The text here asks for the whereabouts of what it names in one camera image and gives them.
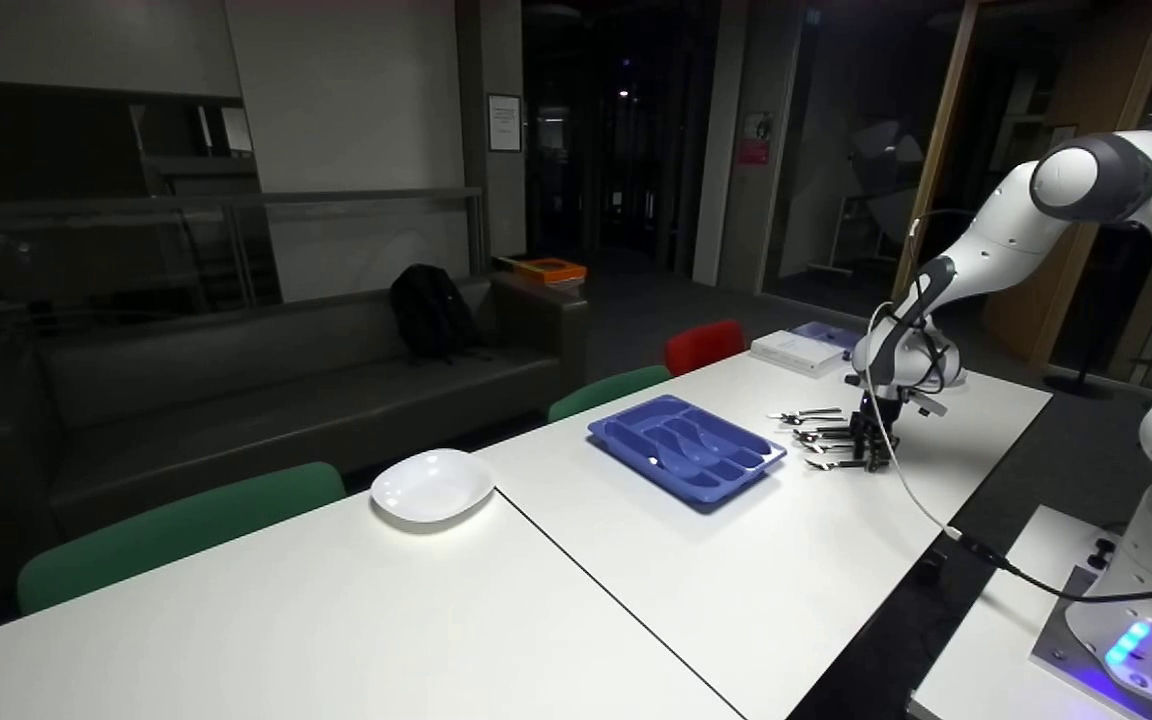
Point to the blue hardcover book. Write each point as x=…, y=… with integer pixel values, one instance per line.
x=830, y=333

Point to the black-handled spoon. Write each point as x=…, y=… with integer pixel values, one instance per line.
x=815, y=416

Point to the orange-lidded bin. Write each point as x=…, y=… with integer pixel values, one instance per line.
x=548, y=268

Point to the blue cutlery tray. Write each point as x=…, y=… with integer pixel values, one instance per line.
x=687, y=450

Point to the grey sofa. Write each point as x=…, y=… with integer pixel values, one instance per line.
x=128, y=416

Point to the red chair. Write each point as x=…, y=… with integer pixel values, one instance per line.
x=705, y=346

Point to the green chair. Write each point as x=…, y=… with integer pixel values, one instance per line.
x=604, y=388
x=173, y=530

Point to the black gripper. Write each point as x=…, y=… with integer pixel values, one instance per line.
x=872, y=431

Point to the white plate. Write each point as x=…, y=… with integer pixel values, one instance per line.
x=429, y=489

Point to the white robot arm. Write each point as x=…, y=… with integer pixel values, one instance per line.
x=1102, y=177

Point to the black backpack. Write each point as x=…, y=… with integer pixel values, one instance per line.
x=429, y=315

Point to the wall poster frame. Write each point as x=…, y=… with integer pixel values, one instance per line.
x=506, y=125

